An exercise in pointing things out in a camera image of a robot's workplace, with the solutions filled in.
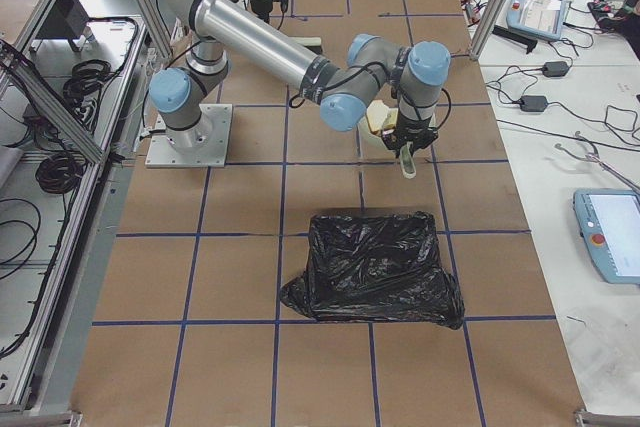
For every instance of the blue teach pendant tablet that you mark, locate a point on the blue teach pendant tablet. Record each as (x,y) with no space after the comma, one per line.
(539,19)

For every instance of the black bag lined bin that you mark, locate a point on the black bag lined bin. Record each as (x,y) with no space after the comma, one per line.
(373,269)

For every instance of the triangular white bread slice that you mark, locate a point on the triangular white bread slice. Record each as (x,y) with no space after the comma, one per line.
(380,117)

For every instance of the black power adapter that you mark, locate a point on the black power adapter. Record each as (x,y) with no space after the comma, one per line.
(533,103)
(555,69)

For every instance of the pale green dustpan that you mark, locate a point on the pale green dustpan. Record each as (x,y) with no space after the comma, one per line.
(406,161)

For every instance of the pale green hand brush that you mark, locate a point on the pale green hand brush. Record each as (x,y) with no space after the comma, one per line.
(314,44)

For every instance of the aluminium frame post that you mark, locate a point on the aluminium frame post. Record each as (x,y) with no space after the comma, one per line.
(495,2)

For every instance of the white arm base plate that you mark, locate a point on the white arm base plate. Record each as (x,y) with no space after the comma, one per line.
(205,145)

